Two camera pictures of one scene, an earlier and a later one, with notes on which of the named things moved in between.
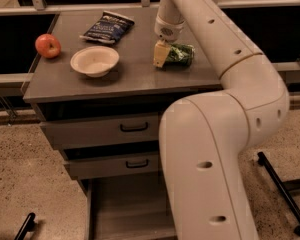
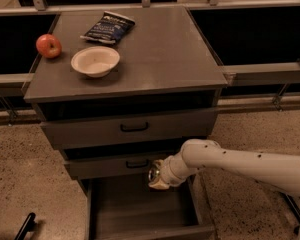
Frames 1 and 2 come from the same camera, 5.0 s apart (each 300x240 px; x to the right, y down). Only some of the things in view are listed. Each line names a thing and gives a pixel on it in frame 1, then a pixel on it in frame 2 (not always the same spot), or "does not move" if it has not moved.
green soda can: x=181 y=53 → x=153 y=174
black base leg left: x=28 y=226 does not move
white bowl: x=96 y=61 does not move
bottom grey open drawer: x=130 y=207 does not move
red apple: x=48 y=45 does not move
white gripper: x=167 y=31 → x=166 y=175
